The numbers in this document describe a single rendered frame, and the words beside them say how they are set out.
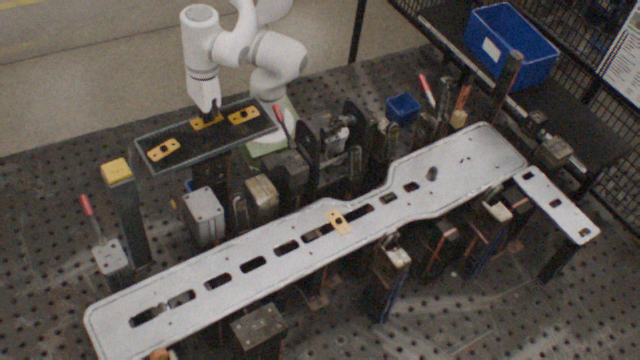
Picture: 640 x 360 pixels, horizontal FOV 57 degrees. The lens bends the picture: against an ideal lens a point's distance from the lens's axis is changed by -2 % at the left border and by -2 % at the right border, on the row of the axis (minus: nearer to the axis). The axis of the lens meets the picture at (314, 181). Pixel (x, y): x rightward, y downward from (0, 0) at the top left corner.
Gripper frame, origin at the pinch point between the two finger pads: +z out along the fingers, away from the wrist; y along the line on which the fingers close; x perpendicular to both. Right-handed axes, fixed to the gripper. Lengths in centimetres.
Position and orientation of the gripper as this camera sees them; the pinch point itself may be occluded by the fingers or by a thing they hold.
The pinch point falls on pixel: (206, 113)
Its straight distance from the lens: 158.6
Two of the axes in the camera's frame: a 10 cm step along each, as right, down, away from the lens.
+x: 8.1, -4.1, 4.1
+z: -0.9, 6.1, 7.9
